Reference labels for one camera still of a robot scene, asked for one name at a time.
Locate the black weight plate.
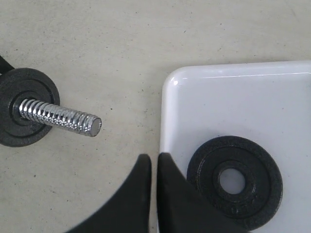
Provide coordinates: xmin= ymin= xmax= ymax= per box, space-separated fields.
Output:
xmin=187 ymin=136 xmax=283 ymax=231
xmin=0 ymin=68 xmax=60 ymax=147

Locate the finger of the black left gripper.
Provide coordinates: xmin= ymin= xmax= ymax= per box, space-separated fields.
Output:
xmin=0 ymin=56 xmax=11 ymax=73

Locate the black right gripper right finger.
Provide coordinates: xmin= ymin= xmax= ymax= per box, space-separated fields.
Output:
xmin=156 ymin=153 xmax=245 ymax=233

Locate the white rectangular tray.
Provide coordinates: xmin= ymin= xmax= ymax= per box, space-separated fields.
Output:
xmin=159 ymin=61 xmax=311 ymax=233

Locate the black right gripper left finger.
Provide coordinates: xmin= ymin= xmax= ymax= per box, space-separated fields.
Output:
xmin=68 ymin=154 xmax=152 ymax=233

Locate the chrome dumbbell bar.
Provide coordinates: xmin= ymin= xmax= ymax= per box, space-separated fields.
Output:
xmin=18 ymin=99 xmax=102 ymax=137

